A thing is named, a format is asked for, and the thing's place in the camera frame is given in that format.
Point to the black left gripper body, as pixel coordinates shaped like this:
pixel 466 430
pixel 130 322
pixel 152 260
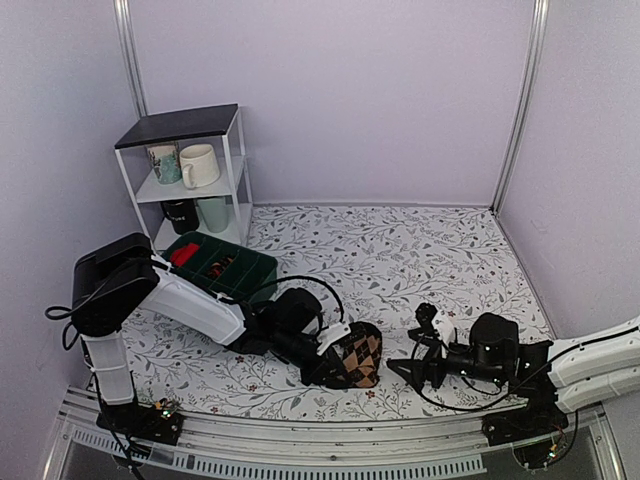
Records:
pixel 327 366

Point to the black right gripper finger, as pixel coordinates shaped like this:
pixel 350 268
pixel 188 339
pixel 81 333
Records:
pixel 416 373
pixel 422 335

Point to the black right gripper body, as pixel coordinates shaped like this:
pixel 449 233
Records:
pixel 434 355

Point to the brown argyle sock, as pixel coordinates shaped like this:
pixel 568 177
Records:
pixel 361 355

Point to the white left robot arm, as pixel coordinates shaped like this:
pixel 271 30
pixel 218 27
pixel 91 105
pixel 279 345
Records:
pixel 216 292

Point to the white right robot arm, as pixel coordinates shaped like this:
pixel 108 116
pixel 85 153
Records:
pixel 563 375

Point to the floral patterned table mat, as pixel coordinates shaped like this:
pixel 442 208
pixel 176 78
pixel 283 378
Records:
pixel 373 264

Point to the green compartment organizer box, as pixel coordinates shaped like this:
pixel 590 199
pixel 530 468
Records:
pixel 249 270

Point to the dark patterned rolled sock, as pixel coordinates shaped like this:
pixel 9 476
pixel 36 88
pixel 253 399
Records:
pixel 218 267

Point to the red rolled sock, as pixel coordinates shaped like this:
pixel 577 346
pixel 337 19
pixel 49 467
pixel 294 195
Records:
pixel 182 255

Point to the pale green cup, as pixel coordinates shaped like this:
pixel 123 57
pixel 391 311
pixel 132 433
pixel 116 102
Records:
pixel 214 213

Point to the black mug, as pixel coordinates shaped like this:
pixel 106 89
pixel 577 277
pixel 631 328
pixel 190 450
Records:
pixel 182 215

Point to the cream white mug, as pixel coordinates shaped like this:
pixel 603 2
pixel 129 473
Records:
pixel 199 166

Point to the teal floral mug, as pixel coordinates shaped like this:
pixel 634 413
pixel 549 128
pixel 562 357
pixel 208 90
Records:
pixel 165 164

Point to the white shelf with black top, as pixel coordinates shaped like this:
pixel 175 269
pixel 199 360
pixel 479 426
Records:
pixel 222 127

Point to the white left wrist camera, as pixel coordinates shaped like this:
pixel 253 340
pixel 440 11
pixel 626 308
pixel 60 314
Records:
pixel 329 335

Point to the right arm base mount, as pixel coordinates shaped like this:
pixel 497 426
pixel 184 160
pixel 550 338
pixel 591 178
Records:
pixel 541 425

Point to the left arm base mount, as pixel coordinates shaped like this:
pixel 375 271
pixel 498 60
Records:
pixel 159 423

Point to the aluminium front rail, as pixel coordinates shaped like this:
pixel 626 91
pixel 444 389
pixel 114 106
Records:
pixel 315 444

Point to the right aluminium corner post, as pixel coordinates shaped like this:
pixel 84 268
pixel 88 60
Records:
pixel 533 57

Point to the aluminium corner post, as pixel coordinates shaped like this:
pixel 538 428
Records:
pixel 126 38
pixel 533 57

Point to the left aluminium corner post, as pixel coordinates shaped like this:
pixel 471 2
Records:
pixel 126 38

